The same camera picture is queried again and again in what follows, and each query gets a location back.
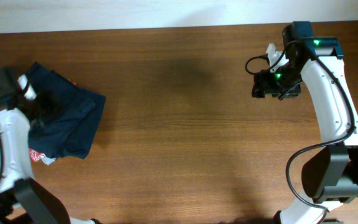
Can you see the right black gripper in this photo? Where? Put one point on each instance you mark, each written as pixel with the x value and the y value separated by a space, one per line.
pixel 261 82

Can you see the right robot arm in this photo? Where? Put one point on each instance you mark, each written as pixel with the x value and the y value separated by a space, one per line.
pixel 330 178

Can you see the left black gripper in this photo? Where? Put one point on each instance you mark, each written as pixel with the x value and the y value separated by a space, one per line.
pixel 51 103

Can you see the dark navy blue shorts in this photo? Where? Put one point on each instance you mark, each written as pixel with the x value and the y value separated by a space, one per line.
pixel 88 103

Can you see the folded red graphic t-shirt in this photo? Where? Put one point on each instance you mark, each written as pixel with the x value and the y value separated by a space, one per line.
pixel 40 155

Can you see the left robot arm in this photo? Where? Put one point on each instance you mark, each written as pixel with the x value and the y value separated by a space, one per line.
pixel 22 198

